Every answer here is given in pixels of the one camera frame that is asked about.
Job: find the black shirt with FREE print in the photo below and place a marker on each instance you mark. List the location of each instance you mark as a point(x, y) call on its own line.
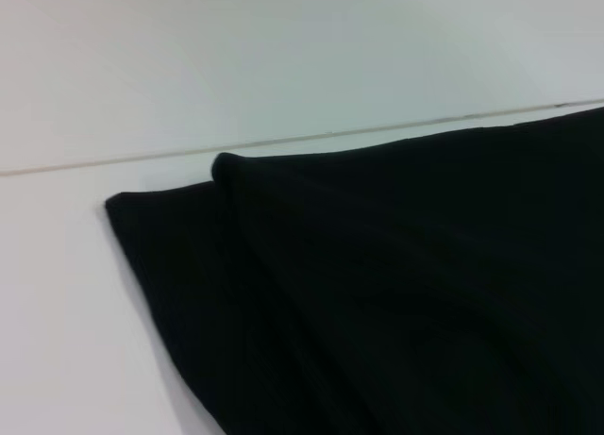
point(377, 289)

